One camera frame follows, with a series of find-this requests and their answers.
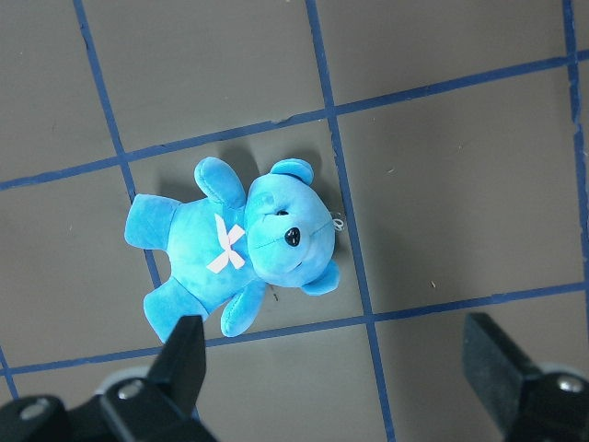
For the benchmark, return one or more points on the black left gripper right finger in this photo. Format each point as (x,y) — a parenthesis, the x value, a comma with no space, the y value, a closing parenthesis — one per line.
(526,400)

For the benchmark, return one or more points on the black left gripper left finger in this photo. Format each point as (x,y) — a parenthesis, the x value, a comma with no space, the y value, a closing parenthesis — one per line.
(158,406)

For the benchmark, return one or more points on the blue teddy bear plush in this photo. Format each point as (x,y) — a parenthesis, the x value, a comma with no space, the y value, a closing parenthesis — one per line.
(227,247)

